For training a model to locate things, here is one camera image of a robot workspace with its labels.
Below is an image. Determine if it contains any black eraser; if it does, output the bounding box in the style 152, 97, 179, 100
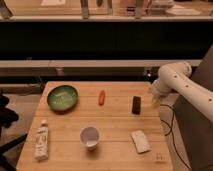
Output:
132, 96, 141, 114

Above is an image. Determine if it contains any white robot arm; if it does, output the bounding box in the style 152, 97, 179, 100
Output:
150, 62, 213, 122

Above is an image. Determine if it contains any orange carrot toy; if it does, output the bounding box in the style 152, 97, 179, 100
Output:
98, 90, 105, 105

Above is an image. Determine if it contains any white sponge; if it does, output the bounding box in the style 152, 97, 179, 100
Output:
131, 130, 151, 153

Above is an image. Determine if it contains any white paper cup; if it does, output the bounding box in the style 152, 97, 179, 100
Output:
80, 126, 100, 151

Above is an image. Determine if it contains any green bowl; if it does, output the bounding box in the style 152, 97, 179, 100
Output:
47, 85, 78, 111

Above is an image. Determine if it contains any white plastic bottle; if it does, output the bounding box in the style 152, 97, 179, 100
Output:
34, 119, 49, 161

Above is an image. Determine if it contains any black chair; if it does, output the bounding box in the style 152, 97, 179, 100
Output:
0, 92, 27, 171

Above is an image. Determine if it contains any black cable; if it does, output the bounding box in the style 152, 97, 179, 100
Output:
159, 103, 194, 171

